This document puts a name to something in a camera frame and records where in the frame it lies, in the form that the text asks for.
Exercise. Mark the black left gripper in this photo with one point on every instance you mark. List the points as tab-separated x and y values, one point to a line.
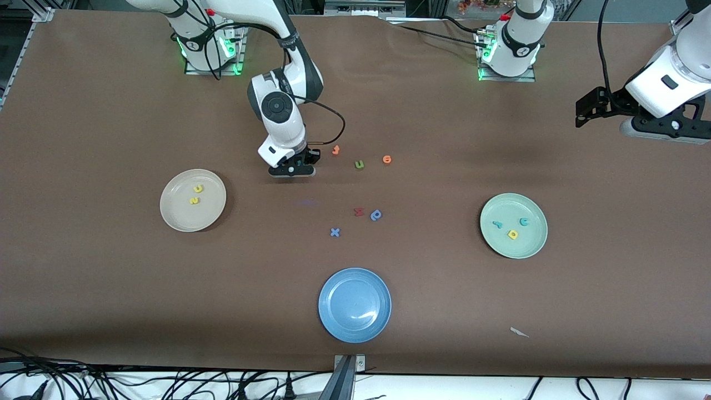
615	101

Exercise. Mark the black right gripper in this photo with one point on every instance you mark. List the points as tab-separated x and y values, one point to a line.
312	156

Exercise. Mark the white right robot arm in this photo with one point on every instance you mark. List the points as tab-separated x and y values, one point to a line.
250	11

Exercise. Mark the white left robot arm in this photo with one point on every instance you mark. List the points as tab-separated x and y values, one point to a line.
514	66

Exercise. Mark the blue rounded foam letter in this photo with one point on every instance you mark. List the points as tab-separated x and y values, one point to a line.
376	215

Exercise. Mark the beige brown round plate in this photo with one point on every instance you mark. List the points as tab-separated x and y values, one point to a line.
183	214

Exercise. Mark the blue round plate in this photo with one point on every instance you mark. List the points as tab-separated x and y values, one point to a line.
354	305

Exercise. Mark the orange red decoration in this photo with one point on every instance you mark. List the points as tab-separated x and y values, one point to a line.
477	4

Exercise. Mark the grey metal box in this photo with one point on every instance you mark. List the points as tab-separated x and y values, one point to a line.
364	8

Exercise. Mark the light green round plate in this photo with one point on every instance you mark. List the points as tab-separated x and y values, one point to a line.
514	250

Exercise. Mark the white paper scrap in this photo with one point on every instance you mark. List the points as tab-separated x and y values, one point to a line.
519	332

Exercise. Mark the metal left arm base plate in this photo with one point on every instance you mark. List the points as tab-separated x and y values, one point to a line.
508	79

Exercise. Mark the aluminium frame rail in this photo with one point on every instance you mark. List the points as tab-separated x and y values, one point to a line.
43	15
679	26

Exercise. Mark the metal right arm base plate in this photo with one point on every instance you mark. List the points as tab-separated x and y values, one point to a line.
214	73

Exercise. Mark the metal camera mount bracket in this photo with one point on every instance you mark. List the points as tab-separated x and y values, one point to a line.
349	369

